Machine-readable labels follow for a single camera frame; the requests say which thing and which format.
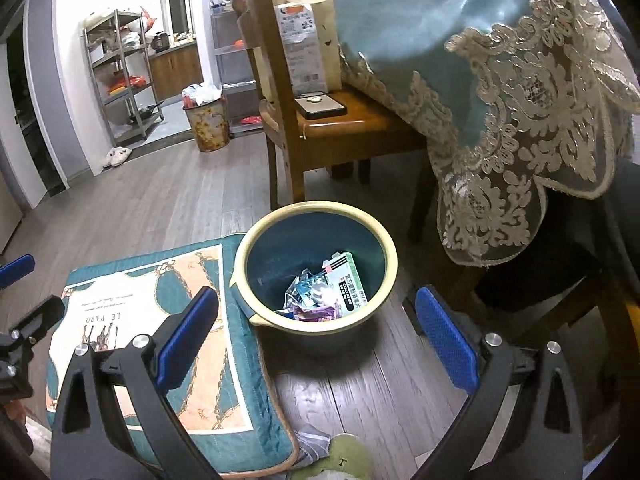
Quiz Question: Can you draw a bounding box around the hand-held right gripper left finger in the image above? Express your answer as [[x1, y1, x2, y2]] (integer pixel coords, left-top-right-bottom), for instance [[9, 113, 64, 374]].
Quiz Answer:
[[49, 285, 221, 480]]

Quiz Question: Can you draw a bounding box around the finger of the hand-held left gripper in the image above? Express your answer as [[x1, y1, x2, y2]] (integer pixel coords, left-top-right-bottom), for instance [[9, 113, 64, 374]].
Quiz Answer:
[[0, 253, 37, 290], [0, 295, 66, 402]]

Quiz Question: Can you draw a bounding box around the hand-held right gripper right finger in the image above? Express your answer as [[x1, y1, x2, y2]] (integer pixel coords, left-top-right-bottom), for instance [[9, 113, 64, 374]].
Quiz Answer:
[[412, 286, 587, 480]]

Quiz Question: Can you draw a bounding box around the green cardboard box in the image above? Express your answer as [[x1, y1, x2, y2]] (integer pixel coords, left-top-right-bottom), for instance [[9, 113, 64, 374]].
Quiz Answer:
[[320, 251, 370, 319]]

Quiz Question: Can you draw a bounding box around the purple plastic wrapper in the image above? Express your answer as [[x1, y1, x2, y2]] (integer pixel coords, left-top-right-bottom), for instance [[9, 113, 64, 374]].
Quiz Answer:
[[291, 304, 347, 322]]

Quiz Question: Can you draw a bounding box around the silver printed foil packet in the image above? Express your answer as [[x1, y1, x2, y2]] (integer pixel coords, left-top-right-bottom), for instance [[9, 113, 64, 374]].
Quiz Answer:
[[284, 268, 342, 312]]

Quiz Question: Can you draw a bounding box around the teal basin with yellow rim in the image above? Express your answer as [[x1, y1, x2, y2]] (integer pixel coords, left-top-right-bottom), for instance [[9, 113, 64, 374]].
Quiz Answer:
[[229, 200, 400, 347]]

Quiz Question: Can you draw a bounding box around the floral trash bin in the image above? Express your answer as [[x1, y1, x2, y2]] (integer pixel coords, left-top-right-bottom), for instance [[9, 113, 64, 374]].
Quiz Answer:
[[182, 96, 232, 154]]

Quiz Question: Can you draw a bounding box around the teal and beige printed cushion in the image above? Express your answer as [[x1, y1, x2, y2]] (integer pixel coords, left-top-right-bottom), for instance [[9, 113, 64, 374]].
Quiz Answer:
[[46, 232, 302, 477]]

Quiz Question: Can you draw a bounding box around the dark chair seat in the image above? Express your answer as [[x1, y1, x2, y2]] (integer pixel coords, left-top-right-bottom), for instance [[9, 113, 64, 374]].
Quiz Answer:
[[470, 230, 640, 322]]

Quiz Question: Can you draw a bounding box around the pair of white slippers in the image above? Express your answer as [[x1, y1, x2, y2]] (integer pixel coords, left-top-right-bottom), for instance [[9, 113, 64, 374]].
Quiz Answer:
[[102, 146, 134, 169]]

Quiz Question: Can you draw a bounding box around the green plush slipper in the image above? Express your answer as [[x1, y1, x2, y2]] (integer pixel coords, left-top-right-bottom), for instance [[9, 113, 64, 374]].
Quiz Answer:
[[290, 433, 377, 480]]

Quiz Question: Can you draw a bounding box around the grey striped cloth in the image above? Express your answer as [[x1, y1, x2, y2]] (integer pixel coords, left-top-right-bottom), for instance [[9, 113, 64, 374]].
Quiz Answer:
[[296, 424, 334, 462]]

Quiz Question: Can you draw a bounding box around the black wok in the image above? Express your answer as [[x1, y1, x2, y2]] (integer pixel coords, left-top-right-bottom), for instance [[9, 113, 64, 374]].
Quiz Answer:
[[128, 102, 166, 124]]

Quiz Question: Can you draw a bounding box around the metal storage shelf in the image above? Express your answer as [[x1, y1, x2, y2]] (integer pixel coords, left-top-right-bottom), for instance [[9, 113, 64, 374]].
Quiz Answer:
[[81, 8, 167, 144]]

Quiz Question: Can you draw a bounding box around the wooden chair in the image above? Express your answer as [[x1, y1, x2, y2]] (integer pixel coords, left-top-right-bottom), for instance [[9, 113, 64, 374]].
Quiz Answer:
[[234, 0, 452, 243]]

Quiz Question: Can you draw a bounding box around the wooden kitchen cabinet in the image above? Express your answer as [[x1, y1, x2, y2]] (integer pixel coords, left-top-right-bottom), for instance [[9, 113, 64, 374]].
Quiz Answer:
[[147, 42, 204, 102]]

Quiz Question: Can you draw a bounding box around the black smartphone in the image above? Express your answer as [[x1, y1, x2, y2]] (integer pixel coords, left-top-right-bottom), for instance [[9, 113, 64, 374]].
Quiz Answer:
[[293, 92, 348, 121]]

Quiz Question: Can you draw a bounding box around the grey metal rack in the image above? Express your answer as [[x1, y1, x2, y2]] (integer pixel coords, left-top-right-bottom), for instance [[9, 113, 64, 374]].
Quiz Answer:
[[209, 1, 262, 137]]

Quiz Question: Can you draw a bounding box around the teal lace-trimmed tablecloth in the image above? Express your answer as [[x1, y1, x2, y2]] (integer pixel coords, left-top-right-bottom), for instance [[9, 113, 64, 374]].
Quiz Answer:
[[330, 0, 640, 267]]

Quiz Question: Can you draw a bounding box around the white printed sack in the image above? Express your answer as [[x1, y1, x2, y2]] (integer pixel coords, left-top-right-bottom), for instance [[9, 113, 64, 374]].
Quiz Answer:
[[274, 2, 329, 97]]

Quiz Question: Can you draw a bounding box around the beige tote bag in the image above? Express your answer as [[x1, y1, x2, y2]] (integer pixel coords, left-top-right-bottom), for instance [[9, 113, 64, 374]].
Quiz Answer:
[[256, 0, 344, 99]]

